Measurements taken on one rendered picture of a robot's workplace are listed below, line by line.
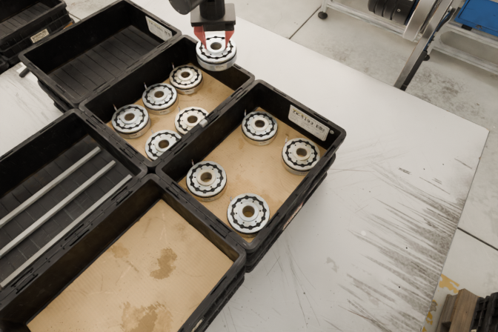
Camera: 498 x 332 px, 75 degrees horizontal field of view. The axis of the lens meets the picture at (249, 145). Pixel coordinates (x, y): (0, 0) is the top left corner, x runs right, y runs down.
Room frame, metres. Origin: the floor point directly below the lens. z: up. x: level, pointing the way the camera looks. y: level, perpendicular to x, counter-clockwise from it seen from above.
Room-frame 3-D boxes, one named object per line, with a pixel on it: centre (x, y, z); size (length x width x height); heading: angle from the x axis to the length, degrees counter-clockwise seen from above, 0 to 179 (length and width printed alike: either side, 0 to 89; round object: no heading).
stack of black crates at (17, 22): (1.42, 1.20, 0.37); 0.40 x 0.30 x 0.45; 147
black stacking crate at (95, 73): (0.80, 0.46, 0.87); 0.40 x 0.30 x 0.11; 142
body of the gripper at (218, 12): (0.66, 0.09, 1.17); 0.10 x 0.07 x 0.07; 97
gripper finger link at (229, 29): (0.66, 0.08, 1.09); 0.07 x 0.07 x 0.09; 7
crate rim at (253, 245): (0.43, -0.02, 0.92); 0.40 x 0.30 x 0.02; 142
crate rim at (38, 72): (0.80, 0.46, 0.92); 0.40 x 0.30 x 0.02; 142
